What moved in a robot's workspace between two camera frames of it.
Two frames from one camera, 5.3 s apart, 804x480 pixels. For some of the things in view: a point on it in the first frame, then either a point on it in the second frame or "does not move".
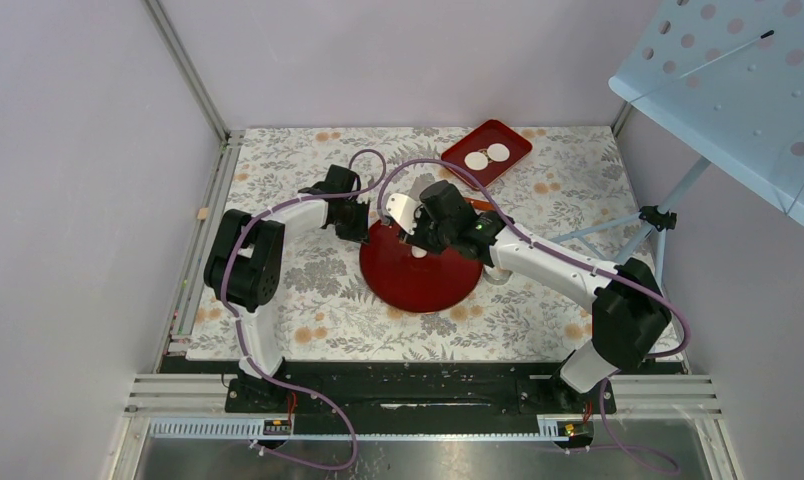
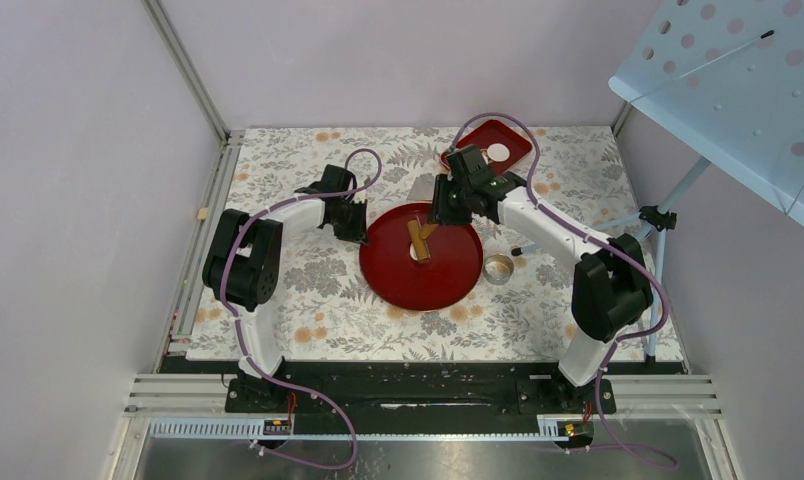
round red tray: [437, 282] does not move
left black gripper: [360, 233] does not move
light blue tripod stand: [656, 219] does not move
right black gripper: [421, 215] to [441, 214]
